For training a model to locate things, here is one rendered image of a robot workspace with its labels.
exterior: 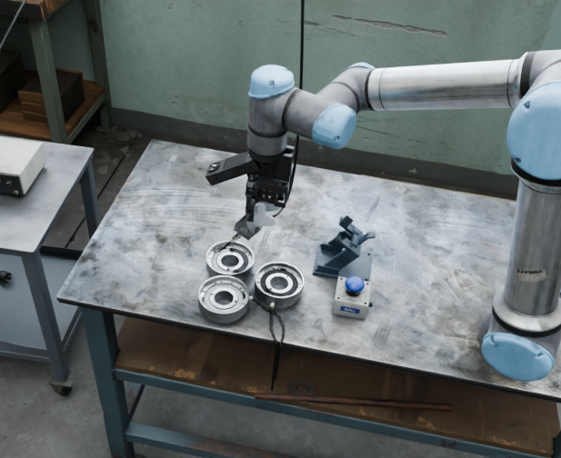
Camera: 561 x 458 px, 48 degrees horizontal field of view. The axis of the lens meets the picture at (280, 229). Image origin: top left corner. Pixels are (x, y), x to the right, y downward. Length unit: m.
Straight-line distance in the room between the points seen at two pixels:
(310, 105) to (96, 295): 0.61
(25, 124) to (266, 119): 1.95
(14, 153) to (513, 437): 1.45
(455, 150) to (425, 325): 1.75
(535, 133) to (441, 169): 2.21
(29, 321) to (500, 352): 1.48
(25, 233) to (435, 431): 1.11
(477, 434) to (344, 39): 1.77
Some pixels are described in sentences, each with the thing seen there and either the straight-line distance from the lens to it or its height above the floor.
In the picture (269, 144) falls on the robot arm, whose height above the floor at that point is 1.16.
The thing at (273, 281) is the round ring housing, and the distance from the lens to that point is 1.37.
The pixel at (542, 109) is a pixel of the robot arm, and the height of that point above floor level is 1.41.
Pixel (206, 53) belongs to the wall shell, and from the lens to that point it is 2.94.
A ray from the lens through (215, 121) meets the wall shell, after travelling 3.10.
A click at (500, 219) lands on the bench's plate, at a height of 0.80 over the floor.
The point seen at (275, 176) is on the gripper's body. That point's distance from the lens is 1.21.
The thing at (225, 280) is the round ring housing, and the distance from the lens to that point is 1.34.
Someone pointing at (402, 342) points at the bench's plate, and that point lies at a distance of 1.33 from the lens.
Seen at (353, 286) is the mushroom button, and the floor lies 0.87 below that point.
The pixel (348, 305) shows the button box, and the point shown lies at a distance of 1.32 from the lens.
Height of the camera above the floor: 1.81
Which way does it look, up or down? 42 degrees down
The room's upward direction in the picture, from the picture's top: 6 degrees clockwise
